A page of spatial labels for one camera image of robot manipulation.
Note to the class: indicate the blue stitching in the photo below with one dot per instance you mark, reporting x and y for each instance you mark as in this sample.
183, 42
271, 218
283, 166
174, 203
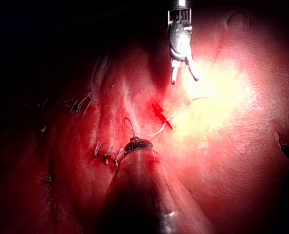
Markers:
79, 106
97, 149

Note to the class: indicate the tissue pad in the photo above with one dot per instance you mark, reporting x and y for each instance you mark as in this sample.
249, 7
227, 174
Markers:
220, 158

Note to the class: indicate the right arm needle driver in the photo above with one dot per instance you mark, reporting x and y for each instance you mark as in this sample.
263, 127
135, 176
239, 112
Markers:
181, 41

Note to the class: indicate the right arm needle driver jaw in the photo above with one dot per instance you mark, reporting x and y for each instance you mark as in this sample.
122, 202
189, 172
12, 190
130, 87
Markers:
175, 72
192, 68

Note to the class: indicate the dark left arm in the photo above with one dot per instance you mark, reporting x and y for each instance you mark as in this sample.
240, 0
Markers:
144, 195

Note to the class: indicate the black stitching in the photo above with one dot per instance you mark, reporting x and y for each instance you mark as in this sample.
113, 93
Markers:
48, 179

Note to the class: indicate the blue thread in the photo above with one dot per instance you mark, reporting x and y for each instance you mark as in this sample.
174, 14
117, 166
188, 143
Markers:
178, 112

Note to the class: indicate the left arm needle driver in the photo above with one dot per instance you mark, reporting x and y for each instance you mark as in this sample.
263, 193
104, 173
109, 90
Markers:
138, 145

